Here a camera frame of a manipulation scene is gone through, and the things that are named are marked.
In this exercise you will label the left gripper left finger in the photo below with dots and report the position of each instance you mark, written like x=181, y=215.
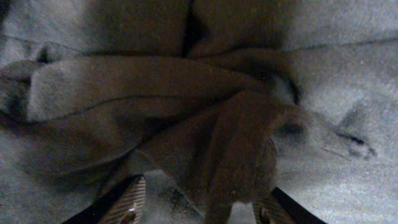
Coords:
x=122, y=204

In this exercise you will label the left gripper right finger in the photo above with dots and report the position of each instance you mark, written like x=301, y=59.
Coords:
x=279, y=208

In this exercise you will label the black t-shirt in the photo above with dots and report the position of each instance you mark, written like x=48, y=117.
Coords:
x=215, y=103

